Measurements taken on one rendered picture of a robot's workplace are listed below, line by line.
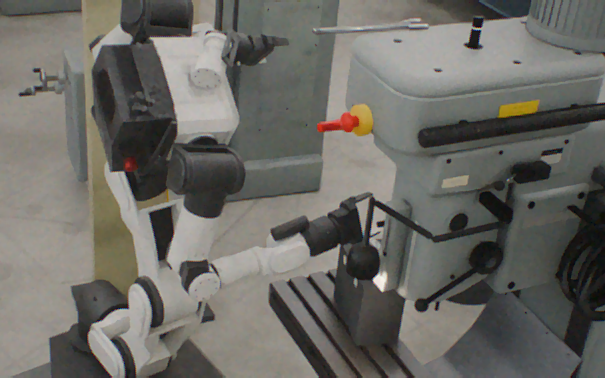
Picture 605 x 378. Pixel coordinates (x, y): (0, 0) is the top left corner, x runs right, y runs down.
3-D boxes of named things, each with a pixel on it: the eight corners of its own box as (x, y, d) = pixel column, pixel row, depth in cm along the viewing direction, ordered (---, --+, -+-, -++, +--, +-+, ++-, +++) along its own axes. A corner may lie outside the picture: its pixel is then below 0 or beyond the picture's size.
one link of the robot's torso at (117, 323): (87, 353, 284) (86, 318, 278) (146, 331, 295) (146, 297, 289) (119, 393, 271) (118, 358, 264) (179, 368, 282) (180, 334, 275)
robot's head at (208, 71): (185, 86, 205) (198, 63, 198) (195, 52, 211) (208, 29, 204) (212, 97, 207) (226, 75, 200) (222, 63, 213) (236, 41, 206)
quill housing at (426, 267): (416, 322, 198) (440, 194, 182) (369, 269, 214) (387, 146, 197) (489, 305, 206) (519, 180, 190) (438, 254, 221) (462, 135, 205)
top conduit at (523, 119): (425, 151, 166) (429, 134, 164) (413, 141, 169) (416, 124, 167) (621, 120, 184) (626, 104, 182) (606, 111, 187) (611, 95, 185)
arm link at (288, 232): (328, 257, 233) (289, 275, 228) (307, 245, 242) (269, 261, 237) (320, 217, 228) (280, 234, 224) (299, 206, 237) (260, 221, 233)
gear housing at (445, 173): (430, 201, 179) (439, 156, 174) (369, 144, 197) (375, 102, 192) (568, 176, 193) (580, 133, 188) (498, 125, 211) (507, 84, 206)
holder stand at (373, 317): (354, 346, 243) (364, 284, 233) (332, 295, 261) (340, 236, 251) (398, 342, 246) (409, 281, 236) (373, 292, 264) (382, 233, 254)
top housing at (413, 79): (398, 165, 169) (411, 85, 161) (332, 105, 189) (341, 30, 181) (599, 132, 189) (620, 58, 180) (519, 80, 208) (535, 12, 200)
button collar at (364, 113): (362, 142, 176) (365, 113, 173) (347, 128, 181) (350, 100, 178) (371, 140, 177) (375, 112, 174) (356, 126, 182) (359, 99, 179)
